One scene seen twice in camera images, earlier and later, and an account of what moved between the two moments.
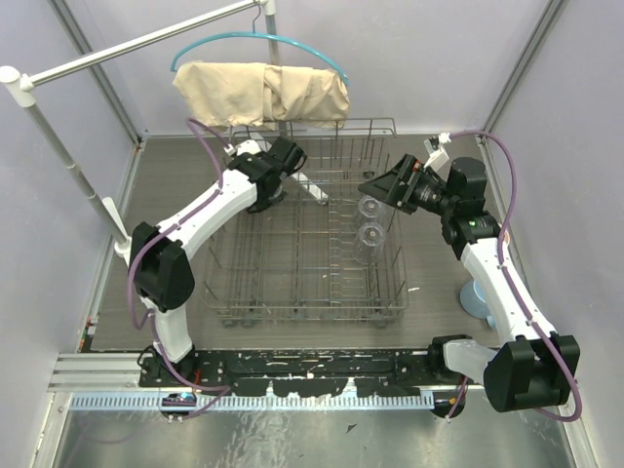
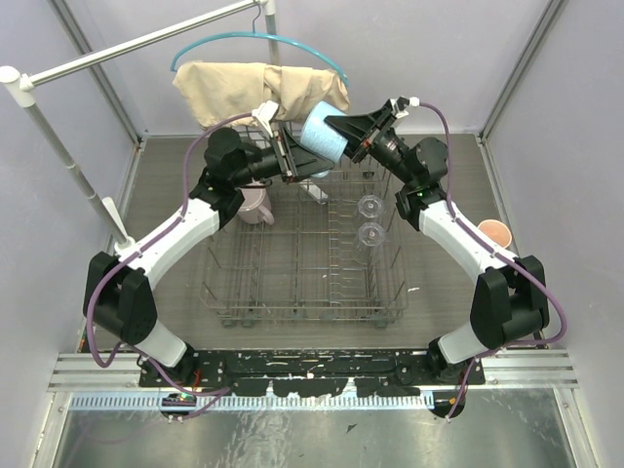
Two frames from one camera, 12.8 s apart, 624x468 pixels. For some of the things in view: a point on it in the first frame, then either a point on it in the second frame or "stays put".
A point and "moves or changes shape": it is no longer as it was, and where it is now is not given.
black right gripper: x=387 y=186 -> x=355 y=129
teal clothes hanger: x=262 y=35 stays put
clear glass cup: x=370 y=242 stays put
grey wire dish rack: x=329 y=253 stays put
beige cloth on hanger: x=252 y=94 stays put
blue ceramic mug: x=474 y=301 moves or changes shape
